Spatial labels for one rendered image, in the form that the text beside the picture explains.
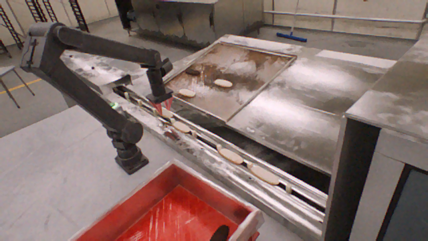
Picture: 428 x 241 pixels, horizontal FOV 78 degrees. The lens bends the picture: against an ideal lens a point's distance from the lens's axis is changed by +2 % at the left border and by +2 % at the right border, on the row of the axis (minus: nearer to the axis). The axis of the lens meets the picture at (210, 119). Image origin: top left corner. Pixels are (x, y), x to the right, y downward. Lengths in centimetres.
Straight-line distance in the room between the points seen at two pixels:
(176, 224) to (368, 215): 55
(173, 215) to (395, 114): 65
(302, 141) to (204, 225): 40
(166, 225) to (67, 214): 33
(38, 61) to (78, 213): 48
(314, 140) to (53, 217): 85
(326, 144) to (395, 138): 61
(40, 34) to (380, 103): 69
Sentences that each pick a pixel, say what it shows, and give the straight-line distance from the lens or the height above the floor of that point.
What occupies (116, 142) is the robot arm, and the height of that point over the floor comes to 93.
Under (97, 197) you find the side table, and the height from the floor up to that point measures 82.
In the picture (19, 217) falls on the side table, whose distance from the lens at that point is 107.
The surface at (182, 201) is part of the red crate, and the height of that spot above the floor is 82.
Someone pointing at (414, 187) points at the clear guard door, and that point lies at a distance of 31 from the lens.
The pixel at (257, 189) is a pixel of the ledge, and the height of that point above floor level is 86.
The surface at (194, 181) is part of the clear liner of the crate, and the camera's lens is 77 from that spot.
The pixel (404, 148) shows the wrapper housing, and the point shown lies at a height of 129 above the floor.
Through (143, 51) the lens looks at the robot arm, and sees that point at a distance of 97.
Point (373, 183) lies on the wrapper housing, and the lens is 32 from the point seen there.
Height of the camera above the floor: 146
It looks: 34 degrees down
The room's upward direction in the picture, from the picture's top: 9 degrees counter-clockwise
